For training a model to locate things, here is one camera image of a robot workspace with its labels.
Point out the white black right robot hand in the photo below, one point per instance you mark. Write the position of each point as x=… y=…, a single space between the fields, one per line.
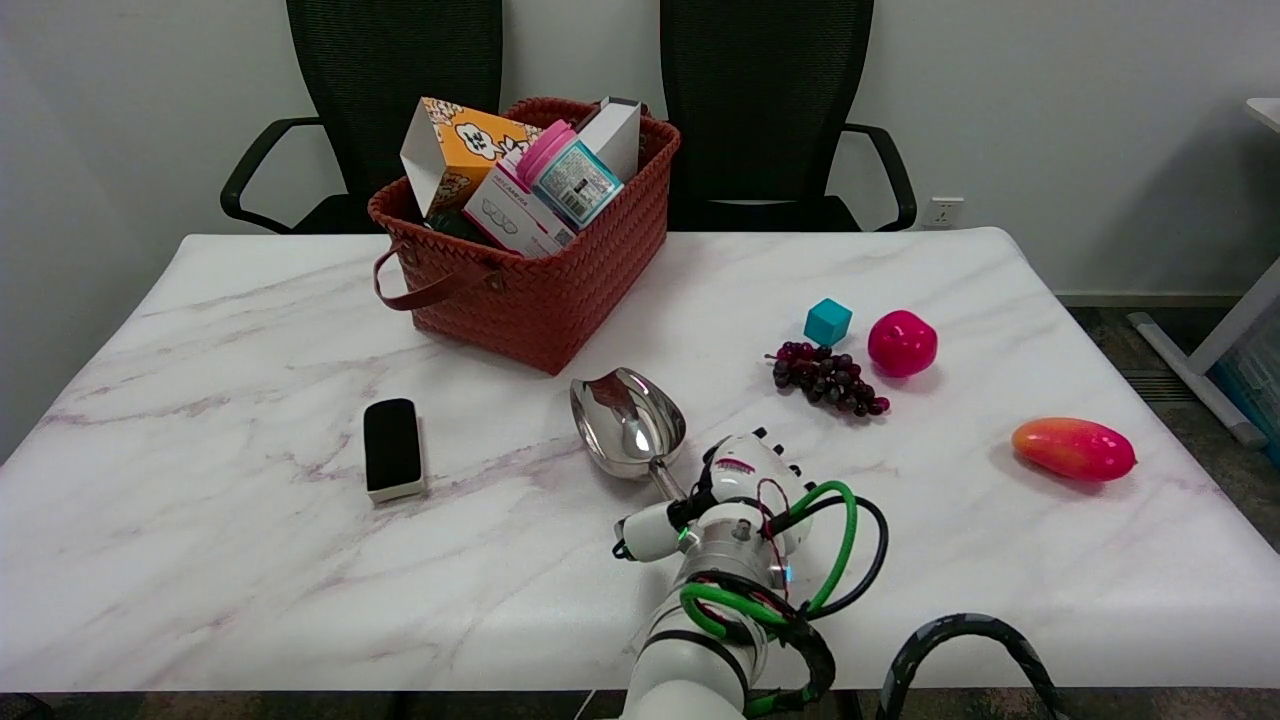
x=750 y=480

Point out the stainless steel scoop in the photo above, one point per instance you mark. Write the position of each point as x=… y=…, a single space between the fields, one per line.
x=628 y=420

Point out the dark purple grape bunch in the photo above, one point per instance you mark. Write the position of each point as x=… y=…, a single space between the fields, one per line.
x=830 y=380

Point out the teal cube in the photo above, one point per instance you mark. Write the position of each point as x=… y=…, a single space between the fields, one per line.
x=827 y=322

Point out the red toy apple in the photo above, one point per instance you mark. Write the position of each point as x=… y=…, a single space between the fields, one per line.
x=902 y=343

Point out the red woven basket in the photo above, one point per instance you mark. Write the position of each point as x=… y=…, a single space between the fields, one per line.
x=540 y=300

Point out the red orange toy mango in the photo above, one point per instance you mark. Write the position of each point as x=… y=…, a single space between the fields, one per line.
x=1075 y=448

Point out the teal jar with pink lid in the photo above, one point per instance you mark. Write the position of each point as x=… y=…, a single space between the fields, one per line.
x=575 y=180

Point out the white pink cardboard box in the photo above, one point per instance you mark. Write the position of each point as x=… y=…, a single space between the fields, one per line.
x=510 y=215

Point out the black whiteboard eraser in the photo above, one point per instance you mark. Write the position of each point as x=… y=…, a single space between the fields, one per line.
x=392 y=447

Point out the white grey carton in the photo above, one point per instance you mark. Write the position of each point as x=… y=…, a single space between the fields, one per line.
x=618 y=135

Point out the black mesh office chair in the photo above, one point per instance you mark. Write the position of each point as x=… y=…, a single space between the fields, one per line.
x=765 y=100
x=390 y=90

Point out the orange popcorn box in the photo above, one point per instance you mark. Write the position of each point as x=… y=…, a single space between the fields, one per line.
x=470 y=145

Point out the white side desk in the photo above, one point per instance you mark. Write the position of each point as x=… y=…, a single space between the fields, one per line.
x=1225 y=330

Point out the blue storage bin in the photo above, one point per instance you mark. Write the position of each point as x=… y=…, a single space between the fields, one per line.
x=1262 y=385

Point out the white wall socket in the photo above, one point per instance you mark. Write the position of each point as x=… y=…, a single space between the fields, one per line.
x=943 y=212

